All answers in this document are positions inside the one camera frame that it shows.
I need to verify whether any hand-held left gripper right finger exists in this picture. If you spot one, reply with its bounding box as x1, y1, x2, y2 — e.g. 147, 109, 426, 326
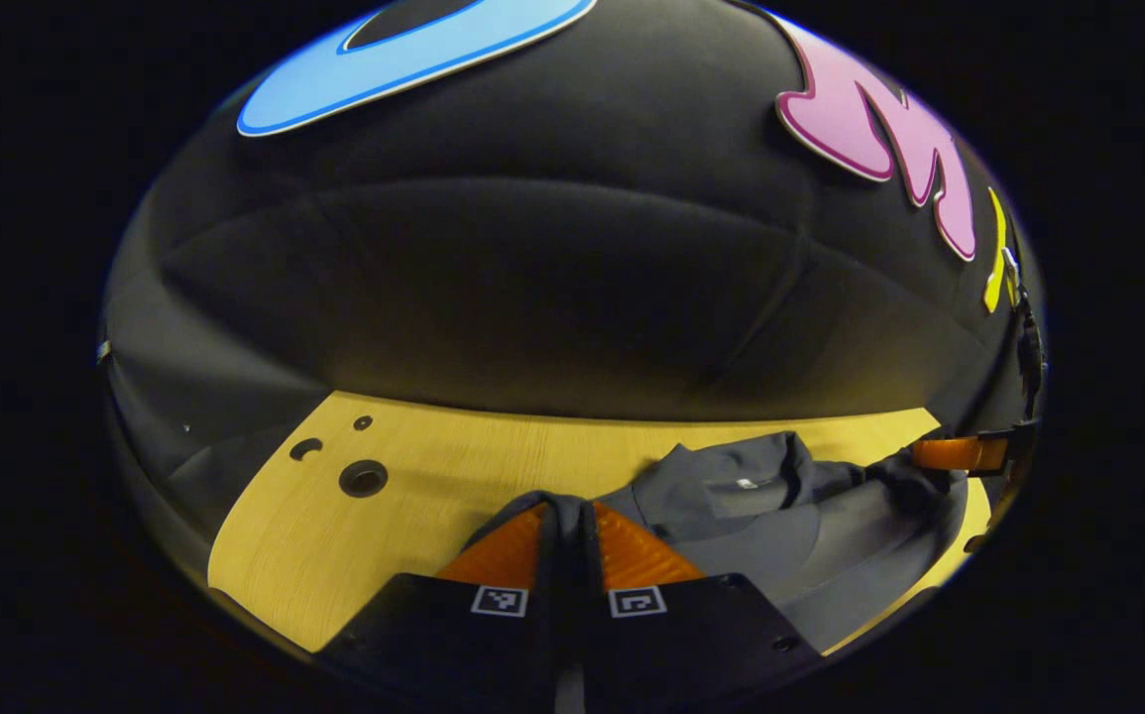
577, 499, 823, 714

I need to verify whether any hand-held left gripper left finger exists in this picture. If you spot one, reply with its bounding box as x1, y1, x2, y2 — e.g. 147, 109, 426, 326
317, 499, 575, 714

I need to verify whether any grey collared shirt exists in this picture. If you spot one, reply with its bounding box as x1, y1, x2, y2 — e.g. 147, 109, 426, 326
463, 431, 970, 655

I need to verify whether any black backdrop cloth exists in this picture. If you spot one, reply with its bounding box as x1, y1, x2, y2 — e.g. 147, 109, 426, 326
99, 0, 1047, 586

